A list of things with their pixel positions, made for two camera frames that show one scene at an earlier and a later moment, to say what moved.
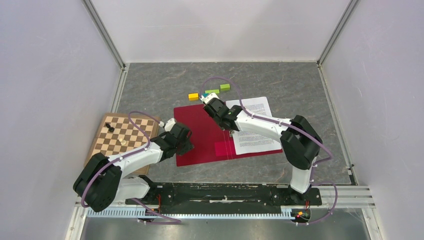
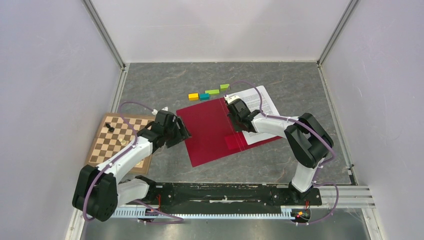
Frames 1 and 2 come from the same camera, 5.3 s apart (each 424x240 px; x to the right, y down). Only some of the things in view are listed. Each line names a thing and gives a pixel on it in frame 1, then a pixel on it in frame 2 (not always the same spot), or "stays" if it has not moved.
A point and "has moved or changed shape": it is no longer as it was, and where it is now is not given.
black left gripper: [188, 146] to [182, 133]
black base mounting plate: [186, 198] stays
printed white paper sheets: [247, 142] to [252, 96]
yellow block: [194, 96] stays
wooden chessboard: [116, 137] stays
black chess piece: [110, 129] stays
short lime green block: [225, 87] stays
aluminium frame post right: [350, 7] stays
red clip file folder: [211, 143] has moved or changed shape
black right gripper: [216, 120] to [236, 127]
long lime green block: [214, 91] stays
